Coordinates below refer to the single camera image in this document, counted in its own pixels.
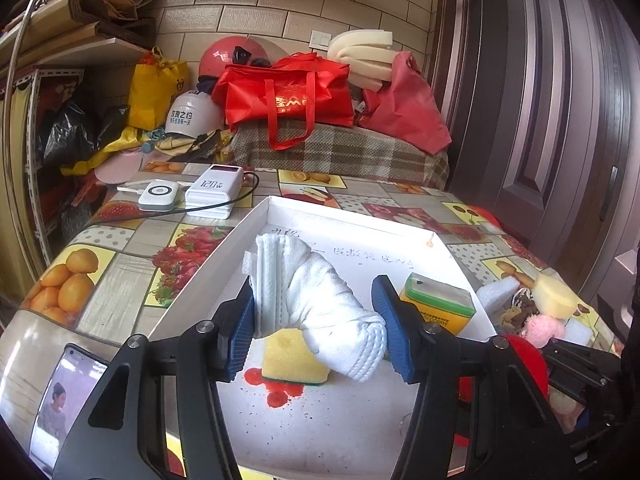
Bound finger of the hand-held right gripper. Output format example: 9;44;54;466
542;338;621;411

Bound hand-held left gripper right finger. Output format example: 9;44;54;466
371;275;583;480

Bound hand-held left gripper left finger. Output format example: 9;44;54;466
52;280;256;480

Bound pale yellow sponge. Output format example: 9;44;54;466
532;275;581;320

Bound white towel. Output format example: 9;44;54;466
243;232;388;382

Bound white cardboard box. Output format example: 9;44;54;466
148;196;501;476

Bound yellow green-lidded box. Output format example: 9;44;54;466
398;272;477;336

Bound yellow sponge with green scourer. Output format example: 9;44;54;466
261;330;332;386

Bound pink pompom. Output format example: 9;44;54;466
522;314;566;350

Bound red plush ball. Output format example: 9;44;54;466
457;334;550;416

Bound white foam block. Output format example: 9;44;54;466
475;277;521;318

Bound fruit print tablecloth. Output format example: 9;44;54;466
0;160;623;480

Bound large white power bank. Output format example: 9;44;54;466
185;164;246;220

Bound small white power bank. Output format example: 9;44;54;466
138;179;180;212

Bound plaid cloth covered cabinet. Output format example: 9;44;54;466
230;122;450;191

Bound smartphone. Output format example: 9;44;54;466
29;342;111;478

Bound pink hat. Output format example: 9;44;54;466
95;152;146;186

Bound white helmet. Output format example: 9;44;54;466
164;91;226;139

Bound pinkish red cloth bag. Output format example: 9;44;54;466
357;51;452;155

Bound red tote bag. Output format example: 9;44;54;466
211;52;356;151

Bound yellow shopping bag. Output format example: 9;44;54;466
128;47;189;131

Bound metal shelf rack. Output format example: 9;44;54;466
0;67;86;281

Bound black plastic bag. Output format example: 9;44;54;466
42;100;131;166

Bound red helmet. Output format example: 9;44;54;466
198;35;271;78

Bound white foam rolls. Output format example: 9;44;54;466
327;30;408;88

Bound brown door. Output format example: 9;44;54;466
435;0;640;301

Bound curved metal rod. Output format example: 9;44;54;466
0;0;56;126

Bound black cable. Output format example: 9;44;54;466
185;170;261;211

